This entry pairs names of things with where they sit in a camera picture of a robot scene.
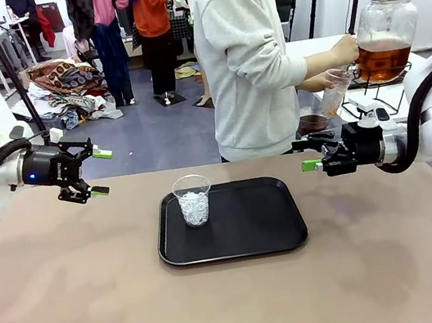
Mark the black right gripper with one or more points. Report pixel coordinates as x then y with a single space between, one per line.
364 145

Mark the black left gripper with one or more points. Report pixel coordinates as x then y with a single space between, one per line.
44 165

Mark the tall clear iced cup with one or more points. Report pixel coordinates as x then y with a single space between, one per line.
334 100

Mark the short clear iced cup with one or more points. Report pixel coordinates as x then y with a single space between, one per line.
195 210

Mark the glass tea dispenser jar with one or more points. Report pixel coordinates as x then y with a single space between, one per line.
385 29

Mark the person's right forearm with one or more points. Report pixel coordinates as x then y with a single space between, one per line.
287 68

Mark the person's left hand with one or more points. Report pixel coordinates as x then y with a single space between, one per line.
319 82

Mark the person's right hand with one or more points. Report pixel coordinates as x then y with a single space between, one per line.
344 50

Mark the glass bowl with brown liquid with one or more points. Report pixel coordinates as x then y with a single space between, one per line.
313 122

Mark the pile of patterned cloths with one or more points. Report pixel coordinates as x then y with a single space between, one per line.
61 79

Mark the white side table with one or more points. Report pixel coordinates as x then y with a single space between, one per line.
304 47

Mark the person in grey sweatshirt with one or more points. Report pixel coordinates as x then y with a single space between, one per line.
244 82

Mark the black slanted tripod pole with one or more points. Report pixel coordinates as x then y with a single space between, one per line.
15 79

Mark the black folding chair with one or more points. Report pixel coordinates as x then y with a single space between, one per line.
87 54

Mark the black plastic serving tray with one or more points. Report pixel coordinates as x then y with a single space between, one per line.
233 237

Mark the dark brown board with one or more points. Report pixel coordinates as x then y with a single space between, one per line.
51 17

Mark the dark patterned hanging garment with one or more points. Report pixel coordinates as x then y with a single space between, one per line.
79 10

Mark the pink top blue trousers mannequin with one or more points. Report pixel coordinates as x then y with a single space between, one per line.
107 5

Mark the orange top mannequin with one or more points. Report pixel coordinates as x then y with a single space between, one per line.
151 10

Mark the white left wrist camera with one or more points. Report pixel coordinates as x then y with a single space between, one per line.
55 135

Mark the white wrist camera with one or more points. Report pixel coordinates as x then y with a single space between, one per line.
376 114
55 135

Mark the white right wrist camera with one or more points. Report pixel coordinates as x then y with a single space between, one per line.
376 114

